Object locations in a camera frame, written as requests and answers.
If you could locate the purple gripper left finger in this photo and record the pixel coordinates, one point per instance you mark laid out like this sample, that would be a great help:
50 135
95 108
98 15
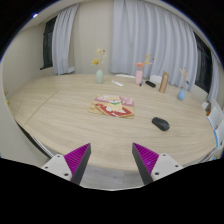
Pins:
71 166

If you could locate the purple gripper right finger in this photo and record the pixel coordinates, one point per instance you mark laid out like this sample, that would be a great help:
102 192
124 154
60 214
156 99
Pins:
153 166

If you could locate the black computer mouse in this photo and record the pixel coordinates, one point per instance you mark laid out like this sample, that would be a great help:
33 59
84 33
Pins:
161 123

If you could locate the blue vase with dried flowers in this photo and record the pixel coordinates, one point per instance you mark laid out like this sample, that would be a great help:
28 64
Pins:
181 93

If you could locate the black glasses case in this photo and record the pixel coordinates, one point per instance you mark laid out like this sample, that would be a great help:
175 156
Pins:
150 84

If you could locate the white chair at right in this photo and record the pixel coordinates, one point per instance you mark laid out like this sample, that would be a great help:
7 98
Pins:
214 113

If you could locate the bronze thermos bottle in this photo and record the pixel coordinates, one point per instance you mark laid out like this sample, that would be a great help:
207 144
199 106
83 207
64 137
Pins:
164 82

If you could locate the white remote control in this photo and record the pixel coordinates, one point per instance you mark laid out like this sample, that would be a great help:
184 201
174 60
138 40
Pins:
117 83

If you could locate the pink vase with flowers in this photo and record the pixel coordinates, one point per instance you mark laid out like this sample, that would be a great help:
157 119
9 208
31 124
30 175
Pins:
140 66

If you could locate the right dark window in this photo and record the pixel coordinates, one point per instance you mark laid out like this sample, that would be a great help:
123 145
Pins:
204 67

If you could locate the dark window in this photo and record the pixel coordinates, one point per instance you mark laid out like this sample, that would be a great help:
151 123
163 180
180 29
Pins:
204 67
47 43

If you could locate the green vase with yellow flowers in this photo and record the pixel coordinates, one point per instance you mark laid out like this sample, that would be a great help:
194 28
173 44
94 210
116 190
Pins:
98 61

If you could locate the left dark window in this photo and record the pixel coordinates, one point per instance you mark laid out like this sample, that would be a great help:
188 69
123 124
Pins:
47 43

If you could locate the centre white curtain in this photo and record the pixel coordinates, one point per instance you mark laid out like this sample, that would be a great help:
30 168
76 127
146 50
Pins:
140 31

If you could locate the white curtain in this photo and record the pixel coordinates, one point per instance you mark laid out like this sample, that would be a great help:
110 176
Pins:
61 39
140 31

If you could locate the left white curtain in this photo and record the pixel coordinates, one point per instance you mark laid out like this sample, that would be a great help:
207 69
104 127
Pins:
61 39

